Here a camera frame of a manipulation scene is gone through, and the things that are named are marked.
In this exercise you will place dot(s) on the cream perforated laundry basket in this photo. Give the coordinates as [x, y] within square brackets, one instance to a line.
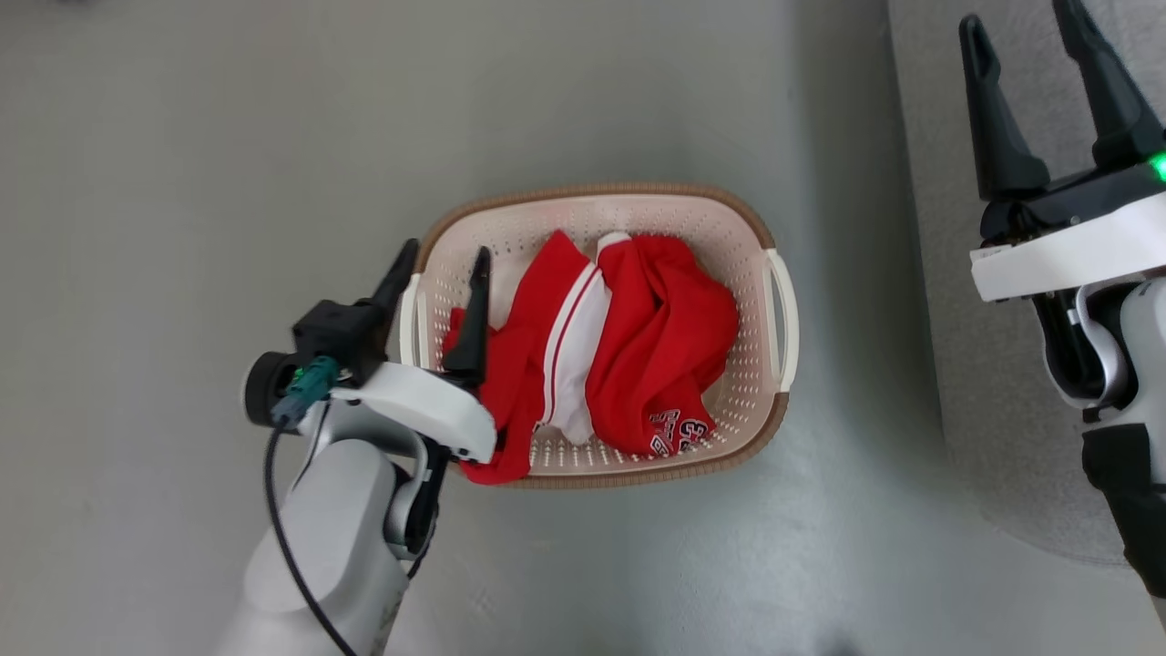
[729, 246]

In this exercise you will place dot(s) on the grey fabric sofa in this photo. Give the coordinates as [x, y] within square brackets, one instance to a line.
[1011, 364]

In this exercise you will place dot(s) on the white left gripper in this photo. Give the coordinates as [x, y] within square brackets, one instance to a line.
[428, 405]

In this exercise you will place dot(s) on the red jersey with white stripe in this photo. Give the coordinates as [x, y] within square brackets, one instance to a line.
[537, 319]

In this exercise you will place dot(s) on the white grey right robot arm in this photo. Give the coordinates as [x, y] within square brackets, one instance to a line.
[1143, 364]

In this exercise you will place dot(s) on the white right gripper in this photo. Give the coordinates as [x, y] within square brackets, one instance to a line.
[1066, 246]

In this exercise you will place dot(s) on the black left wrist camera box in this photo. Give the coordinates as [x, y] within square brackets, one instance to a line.
[337, 330]

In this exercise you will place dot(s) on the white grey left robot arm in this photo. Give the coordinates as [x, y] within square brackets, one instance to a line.
[342, 538]

